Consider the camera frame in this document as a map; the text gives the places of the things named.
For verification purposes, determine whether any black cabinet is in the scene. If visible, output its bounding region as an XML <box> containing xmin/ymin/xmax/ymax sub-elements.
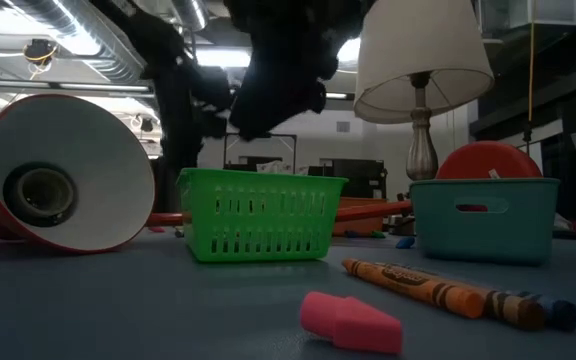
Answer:
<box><xmin>307</xmin><ymin>158</ymin><xmax>388</xmax><ymax>200</ymax></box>

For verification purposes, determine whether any white shade table lamp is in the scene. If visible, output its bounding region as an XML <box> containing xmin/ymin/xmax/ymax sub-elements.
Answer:
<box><xmin>352</xmin><ymin>0</ymin><xmax>495</xmax><ymax>182</ymax></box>

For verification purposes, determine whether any teal plastic bin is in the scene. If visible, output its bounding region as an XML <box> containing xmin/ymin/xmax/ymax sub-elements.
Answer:
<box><xmin>409</xmin><ymin>177</ymin><xmax>562</xmax><ymax>266</ymax></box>

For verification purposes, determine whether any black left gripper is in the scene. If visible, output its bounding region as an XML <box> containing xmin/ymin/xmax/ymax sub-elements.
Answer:
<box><xmin>157</xmin><ymin>59</ymin><xmax>234</xmax><ymax>174</ymax></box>

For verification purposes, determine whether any ceiling light bar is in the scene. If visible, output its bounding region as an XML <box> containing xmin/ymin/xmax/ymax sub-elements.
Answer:
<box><xmin>0</xmin><ymin>77</ymin><xmax>349</xmax><ymax>100</ymax></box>

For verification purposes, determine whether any silver ventilation duct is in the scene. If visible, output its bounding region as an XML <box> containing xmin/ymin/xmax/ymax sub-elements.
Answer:
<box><xmin>172</xmin><ymin>0</ymin><xmax>209</xmax><ymax>32</ymax></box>

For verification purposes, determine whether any green plastic basket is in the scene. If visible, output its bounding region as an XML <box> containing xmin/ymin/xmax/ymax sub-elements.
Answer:
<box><xmin>176</xmin><ymin>167</ymin><xmax>349</xmax><ymax>264</ymax></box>

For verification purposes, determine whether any ribbed ventilation duct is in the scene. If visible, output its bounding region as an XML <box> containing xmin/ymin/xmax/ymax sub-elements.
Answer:
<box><xmin>5</xmin><ymin>0</ymin><xmax>147</xmax><ymax>86</ymax></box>

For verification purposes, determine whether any orange crayon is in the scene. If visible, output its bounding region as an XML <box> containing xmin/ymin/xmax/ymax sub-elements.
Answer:
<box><xmin>341</xmin><ymin>257</ymin><xmax>485</xmax><ymax>320</ymax></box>

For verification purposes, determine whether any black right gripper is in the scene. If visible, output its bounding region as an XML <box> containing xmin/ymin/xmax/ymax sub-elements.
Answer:
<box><xmin>225</xmin><ymin>0</ymin><xmax>374</xmax><ymax>141</ymax></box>

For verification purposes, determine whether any black metal frame stand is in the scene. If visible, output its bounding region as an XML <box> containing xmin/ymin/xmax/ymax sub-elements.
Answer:
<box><xmin>223</xmin><ymin>132</ymin><xmax>298</xmax><ymax>171</ymax></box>

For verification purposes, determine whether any yellow hanging cable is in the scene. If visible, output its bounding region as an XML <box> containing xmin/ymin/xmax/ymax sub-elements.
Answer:
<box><xmin>526</xmin><ymin>0</ymin><xmax>537</xmax><ymax>144</ymax></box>

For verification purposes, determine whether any orange plastic bin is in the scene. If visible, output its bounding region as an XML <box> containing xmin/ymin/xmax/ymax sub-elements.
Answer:
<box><xmin>332</xmin><ymin>196</ymin><xmax>389</xmax><ymax>237</ymax></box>

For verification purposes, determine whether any black ceiling device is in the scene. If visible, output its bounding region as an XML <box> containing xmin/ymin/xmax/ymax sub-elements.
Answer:
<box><xmin>22</xmin><ymin>38</ymin><xmax>58</xmax><ymax>66</ymax></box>

